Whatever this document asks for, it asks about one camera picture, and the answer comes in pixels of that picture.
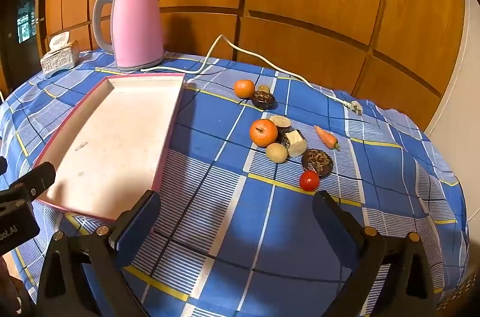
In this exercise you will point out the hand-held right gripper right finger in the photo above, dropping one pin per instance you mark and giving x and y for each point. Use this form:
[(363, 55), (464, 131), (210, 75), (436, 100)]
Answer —
[(335, 230)]

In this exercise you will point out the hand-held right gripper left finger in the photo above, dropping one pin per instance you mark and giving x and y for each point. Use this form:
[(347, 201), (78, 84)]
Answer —
[(137, 230)]

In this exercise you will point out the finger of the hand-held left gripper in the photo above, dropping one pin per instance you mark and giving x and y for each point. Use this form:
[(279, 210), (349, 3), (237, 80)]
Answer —
[(41, 178)]

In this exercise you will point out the red cherry tomato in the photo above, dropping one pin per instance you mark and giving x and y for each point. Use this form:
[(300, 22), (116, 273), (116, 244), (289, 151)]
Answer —
[(309, 181)]

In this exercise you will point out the dark brown fruit half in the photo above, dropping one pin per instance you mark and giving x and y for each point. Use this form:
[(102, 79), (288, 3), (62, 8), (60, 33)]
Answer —
[(317, 163), (263, 100)]

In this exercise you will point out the pink-rimmed white tray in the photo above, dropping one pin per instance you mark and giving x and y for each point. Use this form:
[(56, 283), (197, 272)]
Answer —
[(112, 137)]

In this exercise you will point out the white chunk with dark rind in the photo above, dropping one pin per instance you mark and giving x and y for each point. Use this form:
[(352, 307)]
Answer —
[(296, 146)]

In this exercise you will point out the small carrot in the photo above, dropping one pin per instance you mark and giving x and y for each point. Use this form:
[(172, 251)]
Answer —
[(325, 137)]

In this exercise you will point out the large orange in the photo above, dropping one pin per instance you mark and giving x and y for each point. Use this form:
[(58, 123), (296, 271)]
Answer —
[(263, 132)]

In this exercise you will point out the round beige-topped dark slice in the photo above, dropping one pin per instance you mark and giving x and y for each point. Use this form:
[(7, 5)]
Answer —
[(280, 121)]

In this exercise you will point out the small beige round fruit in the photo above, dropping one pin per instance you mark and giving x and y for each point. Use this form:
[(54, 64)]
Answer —
[(263, 89)]

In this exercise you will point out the small orange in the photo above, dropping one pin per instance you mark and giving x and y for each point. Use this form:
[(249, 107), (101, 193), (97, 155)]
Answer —
[(244, 88)]

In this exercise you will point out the blue plaid tablecloth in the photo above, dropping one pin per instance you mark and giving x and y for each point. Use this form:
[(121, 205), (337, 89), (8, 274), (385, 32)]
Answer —
[(210, 159)]

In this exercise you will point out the silver embossed tissue box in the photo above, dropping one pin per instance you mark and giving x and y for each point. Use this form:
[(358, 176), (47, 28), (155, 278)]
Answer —
[(60, 58)]

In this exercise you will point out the woven rattan furniture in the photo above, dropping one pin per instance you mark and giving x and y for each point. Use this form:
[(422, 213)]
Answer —
[(459, 292)]

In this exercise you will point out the dark door with window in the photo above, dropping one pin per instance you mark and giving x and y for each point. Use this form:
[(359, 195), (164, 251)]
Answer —
[(24, 13)]

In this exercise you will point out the pink electric kettle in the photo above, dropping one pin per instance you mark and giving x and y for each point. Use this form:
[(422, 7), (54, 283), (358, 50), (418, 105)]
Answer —
[(137, 28)]

